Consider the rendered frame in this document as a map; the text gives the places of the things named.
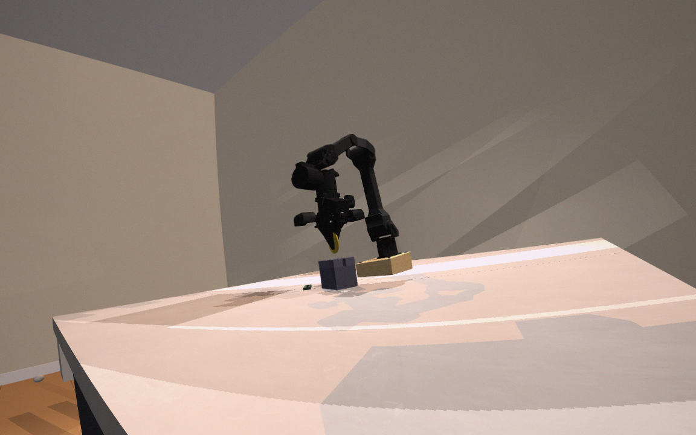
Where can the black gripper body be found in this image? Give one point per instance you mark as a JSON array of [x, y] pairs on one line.
[[302, 219]]

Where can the thin gold coin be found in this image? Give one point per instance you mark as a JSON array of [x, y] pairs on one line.
[[336, 243]]

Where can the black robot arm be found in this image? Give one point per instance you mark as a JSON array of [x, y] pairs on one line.
[[312, 175]]

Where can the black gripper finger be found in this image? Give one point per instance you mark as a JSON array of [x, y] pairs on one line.
[[336, 228], [326, 230]]

